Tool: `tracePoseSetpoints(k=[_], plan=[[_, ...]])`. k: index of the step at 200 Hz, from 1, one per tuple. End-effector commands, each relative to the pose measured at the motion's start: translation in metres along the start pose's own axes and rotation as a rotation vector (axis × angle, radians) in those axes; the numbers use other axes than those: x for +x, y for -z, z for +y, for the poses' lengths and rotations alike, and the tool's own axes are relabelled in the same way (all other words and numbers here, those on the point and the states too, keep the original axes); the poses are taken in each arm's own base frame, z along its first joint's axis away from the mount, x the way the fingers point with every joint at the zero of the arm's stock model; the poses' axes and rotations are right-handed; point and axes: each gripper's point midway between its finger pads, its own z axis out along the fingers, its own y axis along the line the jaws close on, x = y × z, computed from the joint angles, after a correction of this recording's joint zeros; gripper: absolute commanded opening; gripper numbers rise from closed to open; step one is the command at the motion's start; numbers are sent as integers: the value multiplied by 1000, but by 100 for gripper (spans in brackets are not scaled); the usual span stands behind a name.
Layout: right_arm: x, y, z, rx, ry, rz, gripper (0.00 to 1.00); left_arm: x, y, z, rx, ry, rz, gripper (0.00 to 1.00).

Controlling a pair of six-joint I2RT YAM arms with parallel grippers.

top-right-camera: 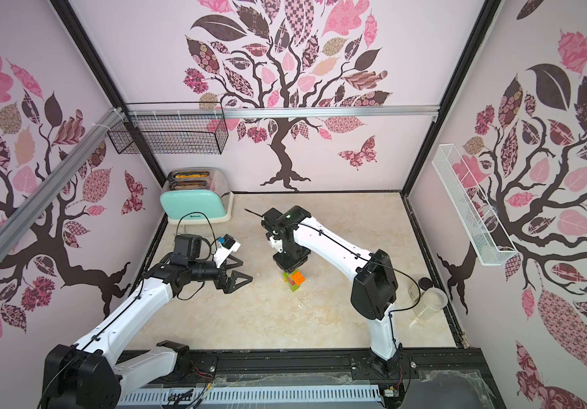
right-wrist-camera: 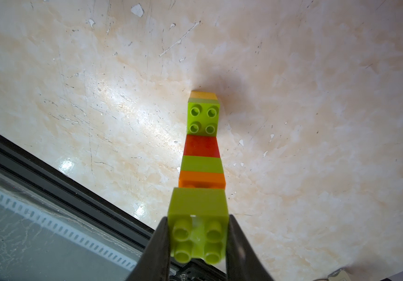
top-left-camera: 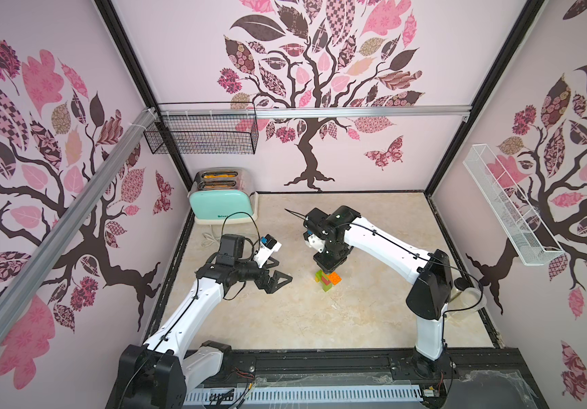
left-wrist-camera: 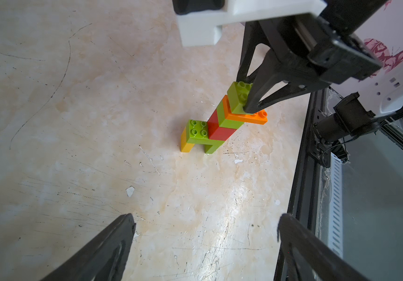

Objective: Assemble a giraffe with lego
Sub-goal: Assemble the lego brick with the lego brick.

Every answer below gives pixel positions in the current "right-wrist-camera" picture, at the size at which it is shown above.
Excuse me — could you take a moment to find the red lego brick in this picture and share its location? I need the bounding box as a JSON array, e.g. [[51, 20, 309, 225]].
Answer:
[[183, 135, 220, 158]]

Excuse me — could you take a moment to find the orange lego brick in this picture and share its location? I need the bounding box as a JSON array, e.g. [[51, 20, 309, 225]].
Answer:
[[178, 171, 226, 190]]

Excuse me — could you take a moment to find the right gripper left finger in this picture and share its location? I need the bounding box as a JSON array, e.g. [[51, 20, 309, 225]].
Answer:
[[126, 217, 171, 281]]

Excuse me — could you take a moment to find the white slotted cable duct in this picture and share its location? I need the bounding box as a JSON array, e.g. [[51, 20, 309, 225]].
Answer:
[[0, 190, 137, 272]]

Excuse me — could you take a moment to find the long green lego brick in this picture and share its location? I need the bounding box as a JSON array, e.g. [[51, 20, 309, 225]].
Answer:
[[187, 98, 220, 137]]

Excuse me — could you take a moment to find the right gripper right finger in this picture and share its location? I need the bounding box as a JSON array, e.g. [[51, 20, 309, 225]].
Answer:
[[226, 214, 273, 281]]

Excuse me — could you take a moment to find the yellow lego brick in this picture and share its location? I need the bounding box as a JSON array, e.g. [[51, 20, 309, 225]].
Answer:
[[190, 91, 217, 100]]

